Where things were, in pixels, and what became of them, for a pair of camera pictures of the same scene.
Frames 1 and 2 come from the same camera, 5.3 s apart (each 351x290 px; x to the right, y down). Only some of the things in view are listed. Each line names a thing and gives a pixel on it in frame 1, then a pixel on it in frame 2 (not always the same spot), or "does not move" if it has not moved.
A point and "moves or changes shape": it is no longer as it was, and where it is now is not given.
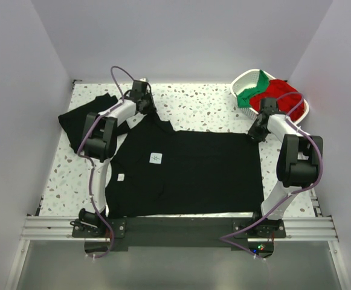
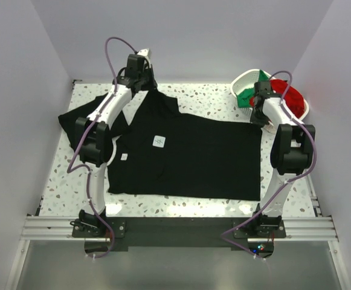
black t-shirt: [154, 171] moves or changes shape
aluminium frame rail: [296, 229] does not move
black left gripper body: [148, 106] -> [147, 82]
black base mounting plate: [176, 231] does not move
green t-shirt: [244, 97] does not move
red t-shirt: [276, 89] does not move
